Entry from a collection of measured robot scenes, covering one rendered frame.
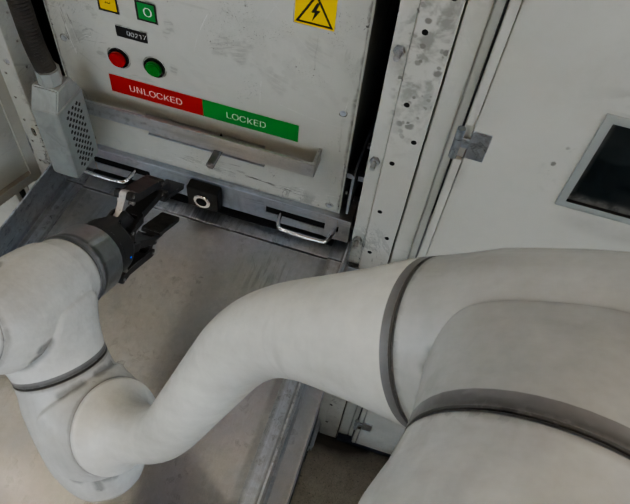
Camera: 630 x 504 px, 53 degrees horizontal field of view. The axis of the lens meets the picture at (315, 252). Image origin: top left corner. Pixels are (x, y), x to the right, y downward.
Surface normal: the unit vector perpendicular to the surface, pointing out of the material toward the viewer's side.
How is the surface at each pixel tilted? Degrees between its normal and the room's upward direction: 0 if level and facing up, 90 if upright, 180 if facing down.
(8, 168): 90
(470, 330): 50
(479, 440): 40
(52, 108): 61
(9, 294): 24
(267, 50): 90
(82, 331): 69
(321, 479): 0
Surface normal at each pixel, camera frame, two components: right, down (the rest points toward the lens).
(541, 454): -0.24, -0.77
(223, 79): -0.29, 0.76
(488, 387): -0.53, -0.76
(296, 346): -0.75, 0.09
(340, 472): 0.07, -0.58
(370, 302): -0.69, -0.50
